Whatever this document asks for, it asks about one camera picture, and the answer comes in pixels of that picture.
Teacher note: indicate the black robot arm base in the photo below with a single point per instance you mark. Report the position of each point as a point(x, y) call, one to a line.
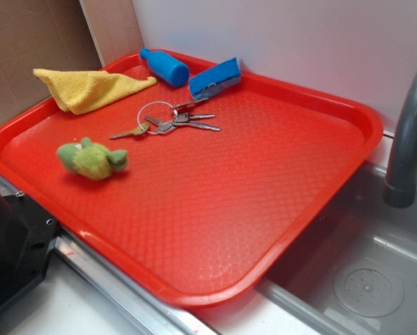
point(27, 233)

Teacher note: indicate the green plush animal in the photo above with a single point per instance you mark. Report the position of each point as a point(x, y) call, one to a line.
point(91, 160)

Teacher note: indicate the red plastic tray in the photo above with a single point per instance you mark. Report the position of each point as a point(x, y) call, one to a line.
point(197, 216)

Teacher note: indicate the silver key bunch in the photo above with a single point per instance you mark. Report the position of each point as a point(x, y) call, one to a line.
point(180, 119)

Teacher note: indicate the gold key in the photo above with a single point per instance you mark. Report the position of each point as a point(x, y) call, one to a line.
point(139, 130)

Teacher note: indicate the blue sponge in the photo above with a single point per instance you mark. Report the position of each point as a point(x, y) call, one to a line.
point(212, 81)

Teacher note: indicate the blue plastic bottle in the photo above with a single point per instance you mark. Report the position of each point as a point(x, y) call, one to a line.
point(168, 68)

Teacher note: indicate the yellow microfiber cloth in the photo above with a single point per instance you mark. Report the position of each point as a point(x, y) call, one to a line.
point(81, 92)

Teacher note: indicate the grey plastic sink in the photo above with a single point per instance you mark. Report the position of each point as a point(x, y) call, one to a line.
point(352, 271)

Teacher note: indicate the grey sink faucet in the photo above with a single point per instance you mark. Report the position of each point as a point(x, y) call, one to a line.
point(399, 189)

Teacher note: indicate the brown cardboard panel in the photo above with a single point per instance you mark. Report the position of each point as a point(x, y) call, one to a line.
point(39, 34)

